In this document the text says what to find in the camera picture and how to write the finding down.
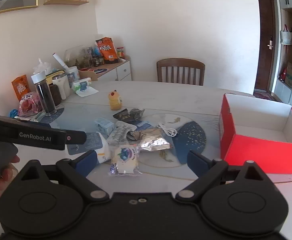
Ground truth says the brown cup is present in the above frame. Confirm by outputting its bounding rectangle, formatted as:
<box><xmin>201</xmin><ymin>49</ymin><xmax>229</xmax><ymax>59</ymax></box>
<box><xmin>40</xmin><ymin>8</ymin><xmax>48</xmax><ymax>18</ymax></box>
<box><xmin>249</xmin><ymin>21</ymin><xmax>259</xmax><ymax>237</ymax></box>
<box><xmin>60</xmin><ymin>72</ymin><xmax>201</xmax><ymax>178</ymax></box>
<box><xmin>49</xmin><ymin>84</ymin><xmax>62</xmax><ymax>107</ymax></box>

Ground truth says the clear packet black print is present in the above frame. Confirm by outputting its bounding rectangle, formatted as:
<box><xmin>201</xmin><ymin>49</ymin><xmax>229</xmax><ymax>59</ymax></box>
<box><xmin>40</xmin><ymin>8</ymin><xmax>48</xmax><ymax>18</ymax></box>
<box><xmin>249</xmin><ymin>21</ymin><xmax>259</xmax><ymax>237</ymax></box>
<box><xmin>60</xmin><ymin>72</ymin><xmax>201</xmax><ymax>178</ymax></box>
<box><xmin>107</xmin><ymin>121</ymin><xmax>134</xmax><ymax>145</ymax></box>

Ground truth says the clear plastic bag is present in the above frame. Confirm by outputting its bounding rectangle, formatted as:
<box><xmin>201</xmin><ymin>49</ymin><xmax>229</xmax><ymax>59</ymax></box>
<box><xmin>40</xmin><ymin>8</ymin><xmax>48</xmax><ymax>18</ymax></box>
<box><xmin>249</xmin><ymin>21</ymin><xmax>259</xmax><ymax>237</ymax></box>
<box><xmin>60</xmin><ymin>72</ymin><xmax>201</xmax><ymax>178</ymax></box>
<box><xmin>32</xmin><ymin>58</ymin><xmax>52</xmax><ymax>75</ymax></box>

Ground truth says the light blue packet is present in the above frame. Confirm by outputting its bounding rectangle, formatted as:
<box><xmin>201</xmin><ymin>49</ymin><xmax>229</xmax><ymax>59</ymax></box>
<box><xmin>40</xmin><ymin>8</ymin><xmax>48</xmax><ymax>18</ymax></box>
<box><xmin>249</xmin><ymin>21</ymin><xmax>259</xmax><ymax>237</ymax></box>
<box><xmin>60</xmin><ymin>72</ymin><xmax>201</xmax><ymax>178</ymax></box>
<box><xmin>133</xmin><ymin>121</ymin><xmax>152</xmax><ymax>131</ymax></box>

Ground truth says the wooden slat back chair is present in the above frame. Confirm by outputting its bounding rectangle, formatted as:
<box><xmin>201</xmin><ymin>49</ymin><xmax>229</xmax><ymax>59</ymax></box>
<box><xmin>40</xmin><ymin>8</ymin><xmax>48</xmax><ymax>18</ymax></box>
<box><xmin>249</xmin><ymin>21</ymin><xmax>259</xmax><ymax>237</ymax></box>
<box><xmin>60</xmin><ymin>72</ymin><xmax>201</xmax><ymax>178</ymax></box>
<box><xmin>157</xmin><ymin>58</ymin><xmax>206</xmax><ymax>86</ymax></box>

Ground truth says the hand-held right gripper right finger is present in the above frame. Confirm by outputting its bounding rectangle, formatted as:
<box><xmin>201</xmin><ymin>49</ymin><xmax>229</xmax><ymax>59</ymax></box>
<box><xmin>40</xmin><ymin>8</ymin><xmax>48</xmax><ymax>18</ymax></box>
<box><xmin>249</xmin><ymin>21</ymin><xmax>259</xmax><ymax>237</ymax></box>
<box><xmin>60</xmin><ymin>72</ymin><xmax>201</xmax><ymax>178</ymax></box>
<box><xmin>175</xmin><ymin>151</ymin><xmax>272</xmax><ymax>203</ymax></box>

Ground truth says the brown entrance door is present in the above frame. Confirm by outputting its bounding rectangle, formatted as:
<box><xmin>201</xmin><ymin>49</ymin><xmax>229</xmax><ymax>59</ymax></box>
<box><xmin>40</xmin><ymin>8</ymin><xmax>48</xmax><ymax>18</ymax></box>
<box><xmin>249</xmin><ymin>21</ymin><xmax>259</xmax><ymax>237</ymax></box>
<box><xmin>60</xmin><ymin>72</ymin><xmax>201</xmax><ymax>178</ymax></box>
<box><xmin>254</xmin><ymin>0</ymin><xmax>278</xmax><ymax>92</ymax></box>

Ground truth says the blueberry print bread packet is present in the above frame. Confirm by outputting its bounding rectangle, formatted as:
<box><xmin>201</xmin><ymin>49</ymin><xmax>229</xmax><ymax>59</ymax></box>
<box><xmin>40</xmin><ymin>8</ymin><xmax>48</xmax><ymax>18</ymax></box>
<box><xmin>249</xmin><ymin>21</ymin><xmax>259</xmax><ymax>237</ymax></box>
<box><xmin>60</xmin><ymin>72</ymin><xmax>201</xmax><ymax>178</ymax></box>
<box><xmin>108</xmin><ymin>144</ymin><xmax>143</xmax><ymax>177</ymax></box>

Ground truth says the clear packet of black granules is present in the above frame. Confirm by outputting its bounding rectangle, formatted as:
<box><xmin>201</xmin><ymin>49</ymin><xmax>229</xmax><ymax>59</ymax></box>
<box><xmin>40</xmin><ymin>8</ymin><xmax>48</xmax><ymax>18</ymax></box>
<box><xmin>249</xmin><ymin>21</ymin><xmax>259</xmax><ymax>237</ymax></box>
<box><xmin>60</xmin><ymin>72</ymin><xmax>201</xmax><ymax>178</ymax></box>
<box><xmin>129</xmin><ymin>108</ymin><xmax>146</xmax><ymax>120</ymax></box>

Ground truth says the black bottle white cap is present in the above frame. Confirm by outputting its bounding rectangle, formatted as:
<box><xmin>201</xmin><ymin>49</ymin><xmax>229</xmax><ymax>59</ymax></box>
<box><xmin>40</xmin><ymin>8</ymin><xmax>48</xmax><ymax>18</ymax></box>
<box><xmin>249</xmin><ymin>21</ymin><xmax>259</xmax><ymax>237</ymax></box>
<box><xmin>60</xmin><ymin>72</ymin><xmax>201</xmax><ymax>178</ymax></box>
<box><xmin>31</xmin><ymin>71</ymin><xmax>57</xmax><ymax>116</ymax></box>

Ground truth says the small orange snack packet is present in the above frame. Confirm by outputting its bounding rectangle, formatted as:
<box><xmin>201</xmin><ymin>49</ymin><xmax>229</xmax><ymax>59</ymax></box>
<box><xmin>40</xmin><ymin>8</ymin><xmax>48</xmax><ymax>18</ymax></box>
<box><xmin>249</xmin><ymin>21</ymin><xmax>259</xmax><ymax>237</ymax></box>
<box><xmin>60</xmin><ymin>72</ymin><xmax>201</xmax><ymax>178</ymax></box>
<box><xmin>11</xmin><ymin>74</ymin><xmax>31</xmax><ymax>102</ymax></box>

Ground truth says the pale hanging tote bag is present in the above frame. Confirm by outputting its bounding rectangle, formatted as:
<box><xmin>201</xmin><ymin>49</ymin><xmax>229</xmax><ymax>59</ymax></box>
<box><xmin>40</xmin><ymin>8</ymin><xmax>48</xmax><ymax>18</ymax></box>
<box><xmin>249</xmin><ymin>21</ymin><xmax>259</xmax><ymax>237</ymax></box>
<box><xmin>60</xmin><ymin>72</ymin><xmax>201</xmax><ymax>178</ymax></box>
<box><xmin>280</xmin><ymin>24</ymin><xmax>292</xmax><ymax>45</ymax></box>

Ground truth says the white sideboard cabinet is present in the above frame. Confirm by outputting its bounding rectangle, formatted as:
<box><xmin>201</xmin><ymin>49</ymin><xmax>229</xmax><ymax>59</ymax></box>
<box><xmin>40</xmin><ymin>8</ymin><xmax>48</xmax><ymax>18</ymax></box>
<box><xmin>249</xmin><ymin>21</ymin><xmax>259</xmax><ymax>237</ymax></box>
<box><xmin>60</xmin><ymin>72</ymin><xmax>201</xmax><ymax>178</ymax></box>
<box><xmin>78</xmin><ymin>56</ymin><xmax>132</xmax><ymax>82</ymax></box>

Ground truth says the pink candy bag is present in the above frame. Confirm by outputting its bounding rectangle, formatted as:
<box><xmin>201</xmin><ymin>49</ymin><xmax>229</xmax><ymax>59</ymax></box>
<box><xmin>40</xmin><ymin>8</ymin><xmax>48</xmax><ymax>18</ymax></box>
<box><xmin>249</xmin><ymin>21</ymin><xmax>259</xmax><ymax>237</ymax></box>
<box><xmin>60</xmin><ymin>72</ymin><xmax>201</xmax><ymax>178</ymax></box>
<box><xmin>18</xmin><ymin>92</ymin><xmax>43</xmax><ymax>117</ymax></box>

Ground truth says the round fish print table mat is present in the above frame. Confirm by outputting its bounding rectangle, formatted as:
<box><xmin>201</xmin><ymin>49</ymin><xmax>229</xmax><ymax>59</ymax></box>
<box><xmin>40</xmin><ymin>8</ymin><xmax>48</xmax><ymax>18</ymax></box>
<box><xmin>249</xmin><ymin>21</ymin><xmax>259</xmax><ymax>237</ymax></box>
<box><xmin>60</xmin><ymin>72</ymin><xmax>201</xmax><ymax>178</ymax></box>
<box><xmin>130</xmin><ymin>112</ymin><xmax>208</xmax><ymax>168</ymax></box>
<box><xmin>39</xmin><ymin>106</ymin><xmax>65</xmax><ymax>125</ymax></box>

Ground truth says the white lint roller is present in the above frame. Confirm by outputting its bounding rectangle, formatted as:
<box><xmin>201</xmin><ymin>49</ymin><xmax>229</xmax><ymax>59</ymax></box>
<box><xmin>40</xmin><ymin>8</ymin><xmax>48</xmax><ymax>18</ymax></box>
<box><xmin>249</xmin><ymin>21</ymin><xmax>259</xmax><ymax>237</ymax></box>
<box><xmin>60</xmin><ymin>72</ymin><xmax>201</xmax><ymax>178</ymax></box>
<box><xmin>52</xmin><ymin>52</ymin><xmax>69</xmax><ymax>70</ymax></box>

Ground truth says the white packet dark blue label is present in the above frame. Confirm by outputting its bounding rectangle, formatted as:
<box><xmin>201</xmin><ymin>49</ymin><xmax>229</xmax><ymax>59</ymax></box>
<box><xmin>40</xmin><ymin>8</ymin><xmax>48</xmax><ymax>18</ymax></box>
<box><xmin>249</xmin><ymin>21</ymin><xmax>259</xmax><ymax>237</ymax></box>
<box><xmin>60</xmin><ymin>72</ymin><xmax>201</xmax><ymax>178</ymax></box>
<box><xmin>66</xmin><ymin>132</ymin><xmax>110</xmax><ymax>165</ymax></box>

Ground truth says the white thermos mug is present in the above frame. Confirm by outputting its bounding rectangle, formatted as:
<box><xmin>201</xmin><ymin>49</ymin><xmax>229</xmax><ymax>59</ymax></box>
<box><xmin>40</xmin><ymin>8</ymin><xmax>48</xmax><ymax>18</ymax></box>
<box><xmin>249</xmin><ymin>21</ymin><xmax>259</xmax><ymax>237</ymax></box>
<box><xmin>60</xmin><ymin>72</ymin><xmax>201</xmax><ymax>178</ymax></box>
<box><xmin>52</xmin><ymin>73</ymin><xmax>71</xmax><ymax>100</ymax></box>

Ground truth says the brown printed carton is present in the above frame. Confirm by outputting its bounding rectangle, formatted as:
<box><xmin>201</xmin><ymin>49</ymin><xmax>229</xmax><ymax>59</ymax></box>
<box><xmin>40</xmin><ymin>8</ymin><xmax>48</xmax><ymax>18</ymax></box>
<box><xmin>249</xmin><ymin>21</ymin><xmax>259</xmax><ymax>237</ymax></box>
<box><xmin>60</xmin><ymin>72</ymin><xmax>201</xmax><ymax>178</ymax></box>
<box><xmin>285</xmin><ymin>62</ymin><xmax>292</xmax><ymax>88</ymax></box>

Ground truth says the person's left hand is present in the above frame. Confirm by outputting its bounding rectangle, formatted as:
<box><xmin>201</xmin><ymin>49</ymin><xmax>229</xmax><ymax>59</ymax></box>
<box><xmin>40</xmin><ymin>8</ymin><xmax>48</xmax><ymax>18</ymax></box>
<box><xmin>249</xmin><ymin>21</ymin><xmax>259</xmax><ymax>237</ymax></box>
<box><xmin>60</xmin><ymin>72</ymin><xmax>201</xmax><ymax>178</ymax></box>
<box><xmin>0</xmin><ymin>155</ymin><xmax>20</xmax><ymax>202</ymax></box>

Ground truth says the red patterned rug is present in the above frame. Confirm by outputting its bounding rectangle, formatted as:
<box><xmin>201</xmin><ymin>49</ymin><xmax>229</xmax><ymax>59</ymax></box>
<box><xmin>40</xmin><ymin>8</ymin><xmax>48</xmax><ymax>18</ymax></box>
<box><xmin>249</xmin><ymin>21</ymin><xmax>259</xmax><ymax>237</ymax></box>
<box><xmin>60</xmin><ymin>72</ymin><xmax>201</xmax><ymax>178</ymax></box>
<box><xmin>255</xmin><ymin>90</ymin><xmax>277</xmax><ymax>99</ymax></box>

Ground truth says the white green wipes pack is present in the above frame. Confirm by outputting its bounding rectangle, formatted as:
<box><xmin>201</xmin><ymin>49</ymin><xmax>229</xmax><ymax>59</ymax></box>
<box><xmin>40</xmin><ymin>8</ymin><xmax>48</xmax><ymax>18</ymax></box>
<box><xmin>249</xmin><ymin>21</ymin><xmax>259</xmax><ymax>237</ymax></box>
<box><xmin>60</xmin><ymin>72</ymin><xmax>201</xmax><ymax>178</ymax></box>
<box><xmin>71</xmin><ymin>78</ymin><xmax>99</xmax><ymax>97</ymax></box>

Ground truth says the yellow spotted chick toy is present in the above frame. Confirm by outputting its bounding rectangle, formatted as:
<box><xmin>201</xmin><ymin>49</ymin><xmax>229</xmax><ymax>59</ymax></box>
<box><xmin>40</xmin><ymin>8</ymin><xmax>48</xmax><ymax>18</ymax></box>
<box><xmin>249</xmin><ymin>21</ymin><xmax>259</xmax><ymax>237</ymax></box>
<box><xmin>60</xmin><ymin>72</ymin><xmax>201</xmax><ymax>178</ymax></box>
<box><xmin>108</xmin><ymin>89</ymin><xmax>123</xmax><ymax>111</ymax></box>

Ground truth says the white printed mug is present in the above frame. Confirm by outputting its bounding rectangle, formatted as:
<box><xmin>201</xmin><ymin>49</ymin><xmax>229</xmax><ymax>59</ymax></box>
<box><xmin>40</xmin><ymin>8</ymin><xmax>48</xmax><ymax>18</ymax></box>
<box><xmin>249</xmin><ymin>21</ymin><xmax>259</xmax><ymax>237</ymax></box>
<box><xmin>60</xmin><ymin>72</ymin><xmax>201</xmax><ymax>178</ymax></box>
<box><xmin>65</xmin><ymin>66</ymin><xmax>80</xmax><ymax>85</ymax></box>

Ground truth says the large orange snack bag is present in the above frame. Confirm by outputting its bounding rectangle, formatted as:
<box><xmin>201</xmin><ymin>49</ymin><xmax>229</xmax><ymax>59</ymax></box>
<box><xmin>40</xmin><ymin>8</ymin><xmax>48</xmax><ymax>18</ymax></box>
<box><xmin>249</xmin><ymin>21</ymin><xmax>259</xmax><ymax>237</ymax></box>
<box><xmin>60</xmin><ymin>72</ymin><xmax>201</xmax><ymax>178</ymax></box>
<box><xmin>95</xmin><ymin>37</ymin><xmax>119</xmax><ymax>64</ymax></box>

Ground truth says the white charging cable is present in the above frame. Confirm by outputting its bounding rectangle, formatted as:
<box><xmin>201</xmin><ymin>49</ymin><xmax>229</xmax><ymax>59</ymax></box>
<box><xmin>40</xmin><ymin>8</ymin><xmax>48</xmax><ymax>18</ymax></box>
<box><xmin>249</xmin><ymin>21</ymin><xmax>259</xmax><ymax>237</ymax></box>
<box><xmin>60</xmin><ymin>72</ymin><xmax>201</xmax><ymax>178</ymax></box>
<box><xmin>157</xmin><ymin>122</ymin><xmax>178</xmax><ymax>137</ymax></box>

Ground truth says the black gold snack packet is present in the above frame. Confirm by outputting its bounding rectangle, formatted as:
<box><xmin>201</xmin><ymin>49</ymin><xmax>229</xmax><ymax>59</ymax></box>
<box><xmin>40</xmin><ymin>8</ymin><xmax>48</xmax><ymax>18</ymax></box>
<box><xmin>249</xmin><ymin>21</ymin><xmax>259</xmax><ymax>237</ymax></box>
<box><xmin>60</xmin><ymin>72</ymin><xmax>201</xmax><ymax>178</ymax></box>
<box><xmin>113</xmin><ymin>108</ymin><xmax>132</xmax><ymax>123</ymax></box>

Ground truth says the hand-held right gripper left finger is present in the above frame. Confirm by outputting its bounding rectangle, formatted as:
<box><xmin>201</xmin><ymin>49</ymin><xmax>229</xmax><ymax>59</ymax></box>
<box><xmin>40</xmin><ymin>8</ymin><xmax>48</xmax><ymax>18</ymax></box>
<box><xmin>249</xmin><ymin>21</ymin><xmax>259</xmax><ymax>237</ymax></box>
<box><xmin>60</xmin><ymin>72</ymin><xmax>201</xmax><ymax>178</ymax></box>
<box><xmin>18</xmin><ymin>150</ymin><xmax>111</xmax><ymax>203</ymax></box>

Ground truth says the small light blue carton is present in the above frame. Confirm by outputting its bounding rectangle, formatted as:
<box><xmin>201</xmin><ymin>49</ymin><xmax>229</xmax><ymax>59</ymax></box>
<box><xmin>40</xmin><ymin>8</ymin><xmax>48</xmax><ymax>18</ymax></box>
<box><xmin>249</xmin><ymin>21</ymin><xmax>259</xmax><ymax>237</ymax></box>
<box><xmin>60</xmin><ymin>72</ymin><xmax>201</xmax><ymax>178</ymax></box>
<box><xmin>94</xmin><ymin>117</ymin><xmax>115</xmax><ymax>137</ymax></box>

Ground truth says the clear terrarium case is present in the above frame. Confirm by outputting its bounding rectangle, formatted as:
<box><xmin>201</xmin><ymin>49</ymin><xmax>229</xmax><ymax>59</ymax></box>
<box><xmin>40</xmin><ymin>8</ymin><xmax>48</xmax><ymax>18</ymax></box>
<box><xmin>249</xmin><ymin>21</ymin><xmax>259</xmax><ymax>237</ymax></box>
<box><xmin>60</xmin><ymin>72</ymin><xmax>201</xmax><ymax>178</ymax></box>
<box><xmin>64</xmin><ymin>45</ymin><xmax>93</xmax><ymax>70</ymax></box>

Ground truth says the silver foil snack packet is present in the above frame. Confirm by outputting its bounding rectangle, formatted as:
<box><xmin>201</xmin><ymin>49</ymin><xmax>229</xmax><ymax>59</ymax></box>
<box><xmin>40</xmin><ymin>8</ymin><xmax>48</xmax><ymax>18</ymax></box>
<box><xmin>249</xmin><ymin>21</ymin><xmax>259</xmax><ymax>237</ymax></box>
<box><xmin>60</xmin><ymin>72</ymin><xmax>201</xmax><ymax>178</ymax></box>
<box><xmin>132</xmin><ymin>127</ymin><xmax>173</xmax><ymax>153</ymax></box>

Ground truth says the red cardboard box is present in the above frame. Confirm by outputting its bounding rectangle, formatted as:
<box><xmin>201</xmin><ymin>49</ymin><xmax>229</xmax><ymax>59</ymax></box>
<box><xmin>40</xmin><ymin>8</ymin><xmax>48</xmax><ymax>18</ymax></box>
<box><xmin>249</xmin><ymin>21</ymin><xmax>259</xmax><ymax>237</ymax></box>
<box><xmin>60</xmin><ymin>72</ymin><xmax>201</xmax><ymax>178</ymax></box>
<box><xmin>219</xmin><ymin>93</ymin><xmax>292</xmax><ymax>174</ymax></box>

